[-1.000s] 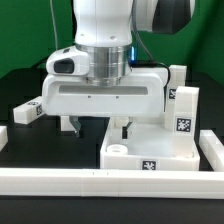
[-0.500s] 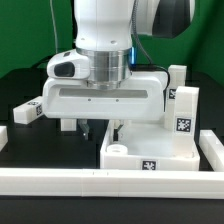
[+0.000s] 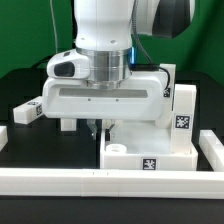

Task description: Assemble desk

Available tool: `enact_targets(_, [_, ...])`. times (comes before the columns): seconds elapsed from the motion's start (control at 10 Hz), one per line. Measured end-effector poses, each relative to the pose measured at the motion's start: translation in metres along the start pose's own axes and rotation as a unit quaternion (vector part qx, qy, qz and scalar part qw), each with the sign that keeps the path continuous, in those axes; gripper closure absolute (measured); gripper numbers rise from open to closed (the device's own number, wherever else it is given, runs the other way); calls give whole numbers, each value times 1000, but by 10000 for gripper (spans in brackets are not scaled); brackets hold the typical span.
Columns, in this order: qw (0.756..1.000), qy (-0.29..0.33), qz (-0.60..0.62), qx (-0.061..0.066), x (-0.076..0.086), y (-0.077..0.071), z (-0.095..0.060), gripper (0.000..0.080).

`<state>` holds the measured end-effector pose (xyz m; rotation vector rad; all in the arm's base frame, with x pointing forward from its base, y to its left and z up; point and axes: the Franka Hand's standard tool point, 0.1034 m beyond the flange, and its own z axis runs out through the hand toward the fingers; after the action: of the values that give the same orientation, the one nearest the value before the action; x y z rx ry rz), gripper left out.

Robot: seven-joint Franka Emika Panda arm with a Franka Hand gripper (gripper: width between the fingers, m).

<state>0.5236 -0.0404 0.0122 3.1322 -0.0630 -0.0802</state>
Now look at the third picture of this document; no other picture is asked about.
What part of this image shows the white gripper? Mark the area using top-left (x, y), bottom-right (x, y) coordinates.
top-left (42, 71), bottom-right (167, 140)

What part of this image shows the white desk top tray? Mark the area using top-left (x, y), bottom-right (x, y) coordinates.
top-left (100, 121), bottom-right (198, 171)

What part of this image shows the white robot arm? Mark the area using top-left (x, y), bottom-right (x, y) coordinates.
top-left (42, 0), bottom-right (195, 132)

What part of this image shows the white front fence bar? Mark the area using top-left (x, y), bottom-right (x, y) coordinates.
top-left (0, 168), bottom-right (224, 199)

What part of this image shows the white fence bar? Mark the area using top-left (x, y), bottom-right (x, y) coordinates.
top-left (199, 130), bottom-right (224, 172)
top-left (0, 168), bottom-right (224, 199)

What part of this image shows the white right fence bar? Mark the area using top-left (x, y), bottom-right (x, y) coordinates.
top-left (199, 130), bottom-right (224, 172)

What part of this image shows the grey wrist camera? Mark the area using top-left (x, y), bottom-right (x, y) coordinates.
top-left (47, 49), bottom-right (90, 80)

